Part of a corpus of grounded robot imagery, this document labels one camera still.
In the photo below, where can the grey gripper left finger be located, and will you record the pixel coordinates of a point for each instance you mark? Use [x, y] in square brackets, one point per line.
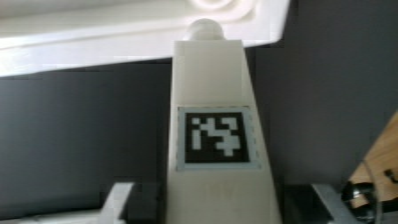
[130, 206]

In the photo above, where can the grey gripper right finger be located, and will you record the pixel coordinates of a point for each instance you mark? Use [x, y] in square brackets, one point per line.
[311, 205]

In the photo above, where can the white desk leg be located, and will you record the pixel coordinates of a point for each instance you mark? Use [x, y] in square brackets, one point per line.
[220, 190]

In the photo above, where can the white desk top tray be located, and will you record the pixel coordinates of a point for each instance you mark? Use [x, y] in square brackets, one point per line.
[64, 34]

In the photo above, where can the brown wooden board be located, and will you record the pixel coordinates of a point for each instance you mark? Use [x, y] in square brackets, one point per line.
[380, 160]

